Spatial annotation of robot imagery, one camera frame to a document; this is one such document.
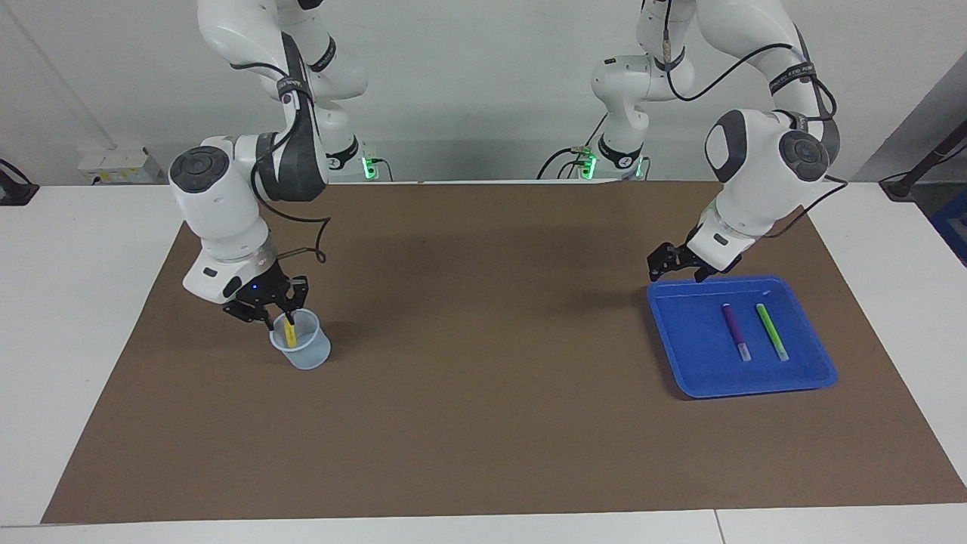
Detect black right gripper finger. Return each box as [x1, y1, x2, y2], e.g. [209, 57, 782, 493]
[224, 301, 274, 331]
[284, 276, 309, 326]

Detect purple pen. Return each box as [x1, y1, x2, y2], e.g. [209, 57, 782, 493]
[720, 304, 752, 362]

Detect green pen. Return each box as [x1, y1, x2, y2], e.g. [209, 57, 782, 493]
[756, 304, 790, 362]

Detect translucent plastic cup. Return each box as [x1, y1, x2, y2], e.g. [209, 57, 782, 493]
[270, 308, 332, 371]

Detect blue plastic tray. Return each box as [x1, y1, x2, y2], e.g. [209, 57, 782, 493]
[648, 276, 838, 399]

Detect brown paper mat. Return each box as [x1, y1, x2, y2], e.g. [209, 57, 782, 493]
[42, 180, 967, 524]

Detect black stand pole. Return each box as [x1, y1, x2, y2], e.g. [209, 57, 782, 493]
[880, 121, 967, 201]

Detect blue crate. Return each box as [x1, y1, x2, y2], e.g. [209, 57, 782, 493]
[931, 189, 967, 267]

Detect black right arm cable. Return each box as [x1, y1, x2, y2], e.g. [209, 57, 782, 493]
[230, 30, 333, 265]

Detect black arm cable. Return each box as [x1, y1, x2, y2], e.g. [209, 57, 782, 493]
[657, 0, 851, 239]
[230, 30, 333, 265]

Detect black base cable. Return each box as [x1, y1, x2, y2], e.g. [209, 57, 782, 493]
[538, 113, 605, 180]

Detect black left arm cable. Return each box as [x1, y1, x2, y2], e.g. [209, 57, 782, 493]
[657, 0, 851, 239]

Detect white wall socket box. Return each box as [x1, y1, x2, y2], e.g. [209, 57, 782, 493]
[78, 147, 163, 184]

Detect black clamp mount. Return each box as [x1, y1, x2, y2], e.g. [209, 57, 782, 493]
[0, 159, 40, 206]

